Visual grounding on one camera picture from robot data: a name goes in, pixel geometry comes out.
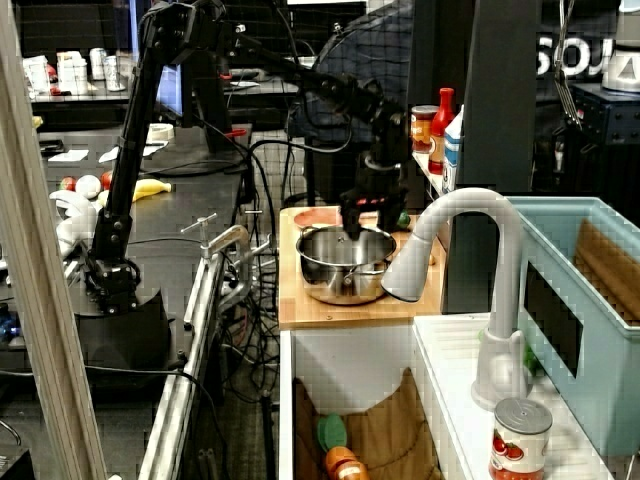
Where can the white toy egg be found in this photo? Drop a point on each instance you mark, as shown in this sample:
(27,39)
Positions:
(89,186)

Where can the white paper sheet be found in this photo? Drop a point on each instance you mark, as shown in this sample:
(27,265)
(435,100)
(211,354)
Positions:
(67,155)
(150,149)

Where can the computer monitor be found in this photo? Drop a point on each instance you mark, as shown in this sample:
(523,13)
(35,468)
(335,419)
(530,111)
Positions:
(172,90)

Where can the black column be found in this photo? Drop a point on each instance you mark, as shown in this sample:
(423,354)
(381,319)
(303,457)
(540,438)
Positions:
(500,100)

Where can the green toy behind faucet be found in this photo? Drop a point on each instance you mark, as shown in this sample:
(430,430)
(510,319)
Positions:
(531,359)

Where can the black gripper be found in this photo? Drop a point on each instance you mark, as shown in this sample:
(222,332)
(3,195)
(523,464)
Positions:
(375,185)

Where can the light blue plastic bin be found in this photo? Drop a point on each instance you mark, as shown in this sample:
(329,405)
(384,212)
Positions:
(615,375)

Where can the white letter sign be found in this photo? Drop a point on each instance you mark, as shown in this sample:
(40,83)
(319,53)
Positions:
(575,60)

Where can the green toy broccoli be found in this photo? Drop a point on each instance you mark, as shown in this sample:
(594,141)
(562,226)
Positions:
(405,219)

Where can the yellow toy banana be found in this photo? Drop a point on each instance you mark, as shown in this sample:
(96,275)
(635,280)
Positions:
(150,189)

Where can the blue lit device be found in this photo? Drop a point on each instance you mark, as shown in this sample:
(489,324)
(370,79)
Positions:
(9,327)

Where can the white shelf board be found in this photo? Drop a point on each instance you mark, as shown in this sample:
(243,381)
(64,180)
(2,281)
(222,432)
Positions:
(424,167)

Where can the white plastic toy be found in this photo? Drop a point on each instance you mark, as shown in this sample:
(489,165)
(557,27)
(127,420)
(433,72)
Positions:
(75,220)

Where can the blue white milk carton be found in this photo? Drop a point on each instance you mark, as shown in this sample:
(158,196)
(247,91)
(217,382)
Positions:
(452,155)

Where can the white kitchen appliance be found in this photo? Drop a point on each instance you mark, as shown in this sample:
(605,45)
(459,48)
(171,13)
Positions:
(622,60)

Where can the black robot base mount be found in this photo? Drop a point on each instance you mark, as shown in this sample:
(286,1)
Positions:
(125,340)

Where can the metal C-clamp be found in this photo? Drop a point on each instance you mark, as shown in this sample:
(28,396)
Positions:
(235,237)

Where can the light wooden post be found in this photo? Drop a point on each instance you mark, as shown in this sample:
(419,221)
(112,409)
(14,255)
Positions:
(30,250)

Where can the black WidowX robot arm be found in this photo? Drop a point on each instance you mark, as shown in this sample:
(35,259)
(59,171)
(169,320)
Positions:
(125,150)

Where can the white carton box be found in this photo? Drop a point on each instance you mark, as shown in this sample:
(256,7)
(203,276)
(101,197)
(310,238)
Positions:
(35,75)
(72,72)

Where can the person in plaid shirt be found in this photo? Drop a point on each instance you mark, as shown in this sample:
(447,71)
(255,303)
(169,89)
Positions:
(370,45)

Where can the orange toy carrot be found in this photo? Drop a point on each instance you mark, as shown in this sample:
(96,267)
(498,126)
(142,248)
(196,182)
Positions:
(345,462)

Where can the aluminium table edge rail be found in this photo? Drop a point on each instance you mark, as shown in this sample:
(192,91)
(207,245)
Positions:
(170,410)

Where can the white tape roll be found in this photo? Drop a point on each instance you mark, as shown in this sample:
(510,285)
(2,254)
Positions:
(161,132)

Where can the black monitor stand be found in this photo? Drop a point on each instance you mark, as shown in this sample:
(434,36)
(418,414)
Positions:
(200,165)

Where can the grey toy faucet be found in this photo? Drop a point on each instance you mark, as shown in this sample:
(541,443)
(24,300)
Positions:
(495,300)

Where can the stainless steel pot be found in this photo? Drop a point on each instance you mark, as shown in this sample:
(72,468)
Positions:
(345,290)

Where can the wooden cutting board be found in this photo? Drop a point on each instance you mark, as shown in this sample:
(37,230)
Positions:
(300,310)

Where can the dark blue cabinet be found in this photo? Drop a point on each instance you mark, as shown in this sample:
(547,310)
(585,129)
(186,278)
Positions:
(615,120)

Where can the red toy tomato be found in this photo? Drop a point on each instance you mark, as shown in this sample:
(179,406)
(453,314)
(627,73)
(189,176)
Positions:
(106,179)

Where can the red ketchup bottle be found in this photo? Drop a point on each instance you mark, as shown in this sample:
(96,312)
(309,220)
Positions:
(442,130)

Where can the silver drink can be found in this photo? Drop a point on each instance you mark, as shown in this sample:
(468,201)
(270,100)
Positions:
(98,64)
(114,74)

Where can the tomato soup can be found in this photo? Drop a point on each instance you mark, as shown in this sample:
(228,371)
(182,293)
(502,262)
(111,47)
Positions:
(520,445)

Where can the orange label food can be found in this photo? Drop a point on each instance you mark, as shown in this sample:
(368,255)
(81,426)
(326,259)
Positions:
(424,130)

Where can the pink toy plate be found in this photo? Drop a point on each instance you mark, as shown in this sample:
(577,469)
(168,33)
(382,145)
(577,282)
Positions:
(317,217)

